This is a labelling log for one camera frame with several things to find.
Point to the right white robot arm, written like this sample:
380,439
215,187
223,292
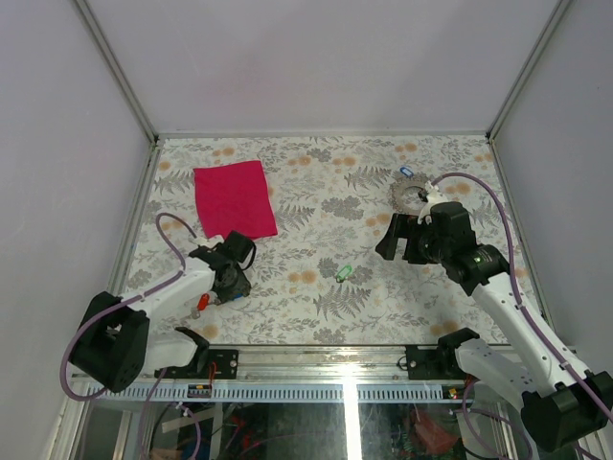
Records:
559,398

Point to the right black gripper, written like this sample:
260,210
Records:
402,226

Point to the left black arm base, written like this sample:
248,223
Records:
216,364

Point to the red tag key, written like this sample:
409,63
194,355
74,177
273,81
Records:
202,304

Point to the floral table mat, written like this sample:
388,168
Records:
330,199

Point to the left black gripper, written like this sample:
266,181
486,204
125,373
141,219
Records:
243,287

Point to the red cloth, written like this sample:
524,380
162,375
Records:
234,198

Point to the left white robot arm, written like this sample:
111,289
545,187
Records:
115,345

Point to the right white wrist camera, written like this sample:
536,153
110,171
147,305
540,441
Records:
430,195

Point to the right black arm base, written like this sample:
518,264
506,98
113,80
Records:
440,362

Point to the green tag key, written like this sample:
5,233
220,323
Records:
343,273

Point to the aluminium front rail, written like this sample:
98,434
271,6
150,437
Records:
312,374

